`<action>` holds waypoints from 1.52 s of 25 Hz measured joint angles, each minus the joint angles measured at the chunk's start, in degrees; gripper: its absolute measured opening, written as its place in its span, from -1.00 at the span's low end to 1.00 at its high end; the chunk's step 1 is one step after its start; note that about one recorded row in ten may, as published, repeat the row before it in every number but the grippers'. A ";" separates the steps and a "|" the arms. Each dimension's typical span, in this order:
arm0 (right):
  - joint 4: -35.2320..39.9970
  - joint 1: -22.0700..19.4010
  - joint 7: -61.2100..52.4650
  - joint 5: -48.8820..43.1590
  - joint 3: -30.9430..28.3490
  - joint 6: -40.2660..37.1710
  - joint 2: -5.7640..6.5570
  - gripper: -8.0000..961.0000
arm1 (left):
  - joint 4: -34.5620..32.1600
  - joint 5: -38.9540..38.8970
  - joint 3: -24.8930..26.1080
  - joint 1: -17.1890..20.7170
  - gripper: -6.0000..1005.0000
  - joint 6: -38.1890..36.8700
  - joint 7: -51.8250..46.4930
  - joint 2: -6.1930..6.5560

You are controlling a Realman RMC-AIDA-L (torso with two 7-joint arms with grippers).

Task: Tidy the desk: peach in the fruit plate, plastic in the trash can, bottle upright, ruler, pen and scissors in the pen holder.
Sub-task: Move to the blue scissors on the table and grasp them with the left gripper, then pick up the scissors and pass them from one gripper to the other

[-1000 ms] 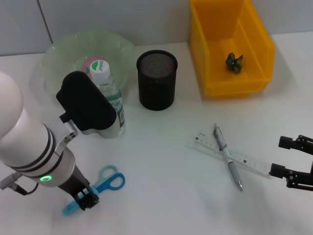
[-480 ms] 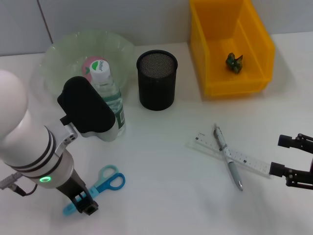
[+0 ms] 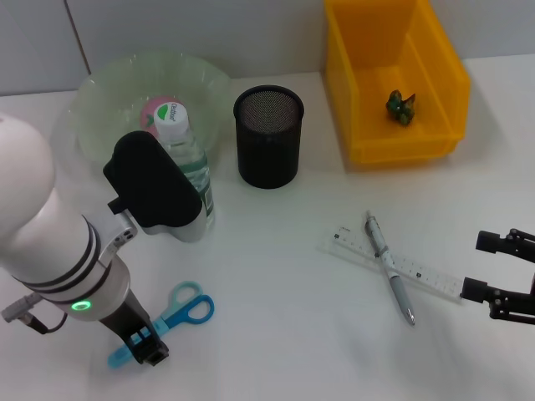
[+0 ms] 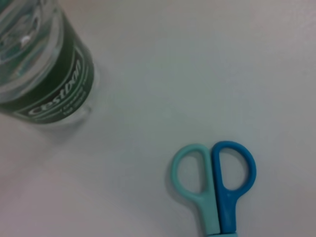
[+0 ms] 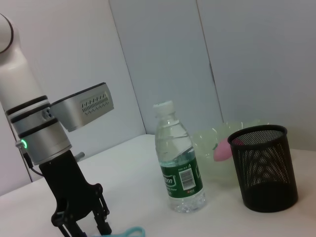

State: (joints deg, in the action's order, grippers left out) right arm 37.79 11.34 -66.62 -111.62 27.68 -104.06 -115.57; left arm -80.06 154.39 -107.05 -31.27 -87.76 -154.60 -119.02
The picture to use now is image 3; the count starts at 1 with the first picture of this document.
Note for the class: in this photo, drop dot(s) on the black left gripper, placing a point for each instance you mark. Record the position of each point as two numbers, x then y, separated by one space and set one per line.
129 319

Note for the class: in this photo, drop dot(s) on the transparent plastic ruler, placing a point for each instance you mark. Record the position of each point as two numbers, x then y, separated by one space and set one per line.
422 269

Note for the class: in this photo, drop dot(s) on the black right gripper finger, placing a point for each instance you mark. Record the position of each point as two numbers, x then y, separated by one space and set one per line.
489 241
474 289

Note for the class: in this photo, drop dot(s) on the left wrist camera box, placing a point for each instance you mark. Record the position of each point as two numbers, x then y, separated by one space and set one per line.
154 184

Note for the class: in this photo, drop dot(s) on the clear green-label water bottle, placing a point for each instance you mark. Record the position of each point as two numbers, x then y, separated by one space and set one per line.
196 167

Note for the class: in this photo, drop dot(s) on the yellow plastic bin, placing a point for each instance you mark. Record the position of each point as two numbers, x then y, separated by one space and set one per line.
376 138

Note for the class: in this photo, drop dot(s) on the green plastic wrapper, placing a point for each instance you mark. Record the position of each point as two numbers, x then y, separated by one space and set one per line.
400 108

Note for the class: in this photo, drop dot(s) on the black mesh pen holder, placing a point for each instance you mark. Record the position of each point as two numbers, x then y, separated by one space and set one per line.
267 146

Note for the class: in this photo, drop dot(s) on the pink peach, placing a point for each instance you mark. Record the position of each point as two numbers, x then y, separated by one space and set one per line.
147 117

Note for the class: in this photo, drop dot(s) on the white grey ballpoint pen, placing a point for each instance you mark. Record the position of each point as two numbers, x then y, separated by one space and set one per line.
382 250

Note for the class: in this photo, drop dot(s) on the translucent green fruit plate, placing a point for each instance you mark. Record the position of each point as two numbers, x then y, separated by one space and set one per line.
108 92

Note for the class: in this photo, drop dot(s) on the blue teal scissors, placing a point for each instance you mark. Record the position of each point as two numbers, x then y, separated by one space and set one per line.
188 313

